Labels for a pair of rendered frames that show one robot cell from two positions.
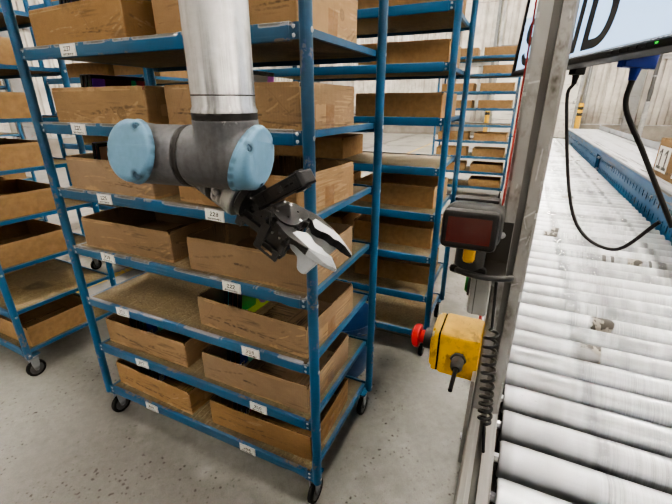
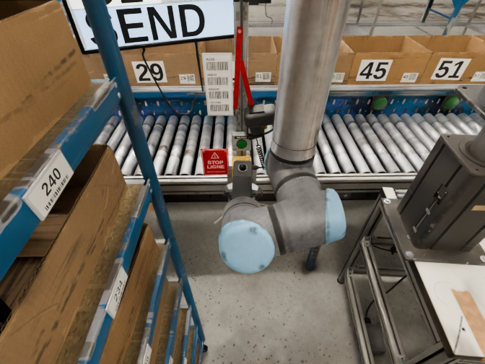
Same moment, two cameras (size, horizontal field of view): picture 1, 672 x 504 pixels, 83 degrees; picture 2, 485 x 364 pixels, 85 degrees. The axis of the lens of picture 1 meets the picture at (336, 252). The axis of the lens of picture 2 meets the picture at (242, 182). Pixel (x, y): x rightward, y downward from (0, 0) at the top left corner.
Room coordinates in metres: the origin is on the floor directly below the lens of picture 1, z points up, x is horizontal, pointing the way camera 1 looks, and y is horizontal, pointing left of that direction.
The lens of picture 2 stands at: (0.84, 0.50, 1.50)
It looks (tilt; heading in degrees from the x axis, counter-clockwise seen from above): 43 degrees down; 244
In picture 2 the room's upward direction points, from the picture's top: straight up
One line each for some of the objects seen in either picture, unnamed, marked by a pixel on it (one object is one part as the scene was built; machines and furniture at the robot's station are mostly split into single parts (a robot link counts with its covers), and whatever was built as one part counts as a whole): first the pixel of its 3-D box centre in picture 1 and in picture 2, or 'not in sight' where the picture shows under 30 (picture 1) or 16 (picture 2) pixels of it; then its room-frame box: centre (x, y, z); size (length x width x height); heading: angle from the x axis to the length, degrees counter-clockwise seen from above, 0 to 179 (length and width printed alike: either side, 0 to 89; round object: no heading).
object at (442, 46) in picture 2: not in sight; (446, 59); (-0.88, -0.41, 0.96); 0.39 x 0.29 x 0.17; 155
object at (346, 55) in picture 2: not in sight; (307, 60); (-0.17, -0.74, 0.96); 0.39 x 0.29 x 0.17; 155
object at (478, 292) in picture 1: (479, 284); (241, 141); (0.50, -0.21, 0.95); 0.07 x 0.03 x 0.07; 155
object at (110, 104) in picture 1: (142, 105); not in sight; (1.30, 0.62, 1.19); 0.40 x 0.30 x 0.10; 64
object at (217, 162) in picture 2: not in sight; (223, 162); (0.56, -0.25, 0.85); 0.16 x 0.01 x 0.13; 155
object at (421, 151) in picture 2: not in sight; (413, 141); (-0.41, -0.12, 0.72); 0.52 x 0.05 x 0.05; 65
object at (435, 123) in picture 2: not in sight; (451, 141); (-0.59, -0.04, 0.72); 0.52 x 0.05 x 0.05; 65
